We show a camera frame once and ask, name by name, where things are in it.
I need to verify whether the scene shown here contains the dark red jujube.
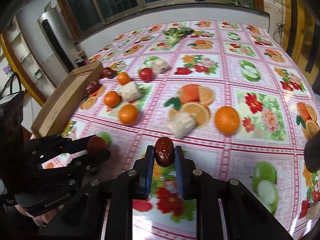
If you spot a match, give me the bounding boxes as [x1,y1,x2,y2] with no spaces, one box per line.
[154,137,175,167]

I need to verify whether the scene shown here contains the large orange mandarin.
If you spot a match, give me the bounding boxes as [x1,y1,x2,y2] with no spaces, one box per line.
[215,106,240,135]

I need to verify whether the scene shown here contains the white corn cob chunk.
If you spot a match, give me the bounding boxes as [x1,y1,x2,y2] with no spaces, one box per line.
[167,112,196,139]

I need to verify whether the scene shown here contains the wrinkled red jujube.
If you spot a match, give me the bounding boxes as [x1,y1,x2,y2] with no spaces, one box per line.
[86,80,101,94]

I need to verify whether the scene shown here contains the small orange mandarin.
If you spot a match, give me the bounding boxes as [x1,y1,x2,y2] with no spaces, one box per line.
[117,72,131,86]

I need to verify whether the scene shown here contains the red tomato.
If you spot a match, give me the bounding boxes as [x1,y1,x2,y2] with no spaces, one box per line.
[139,68,153,82]

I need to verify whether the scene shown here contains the left hand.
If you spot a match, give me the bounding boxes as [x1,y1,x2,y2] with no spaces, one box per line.
[15,205,59,226]

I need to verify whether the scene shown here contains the cardboard box tray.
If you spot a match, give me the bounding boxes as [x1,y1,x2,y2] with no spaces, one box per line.
[31,62,103,138]

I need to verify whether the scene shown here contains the fruit pattern tablecloth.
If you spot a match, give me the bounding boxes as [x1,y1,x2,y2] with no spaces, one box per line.
[60,21,319,239]

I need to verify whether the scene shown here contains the purple plush toy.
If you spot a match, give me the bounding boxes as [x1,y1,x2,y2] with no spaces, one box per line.
[3,65,13,77]

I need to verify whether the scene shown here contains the tower air conditioner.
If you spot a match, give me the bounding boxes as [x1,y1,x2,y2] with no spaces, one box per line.
[37,7,78,73]

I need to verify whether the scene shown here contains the green broccoli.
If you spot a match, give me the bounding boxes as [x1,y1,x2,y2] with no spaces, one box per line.
[163,27,194,45]

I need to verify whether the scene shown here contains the wall shelf unit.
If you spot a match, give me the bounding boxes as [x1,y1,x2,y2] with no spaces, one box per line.
[1,17,56,106]

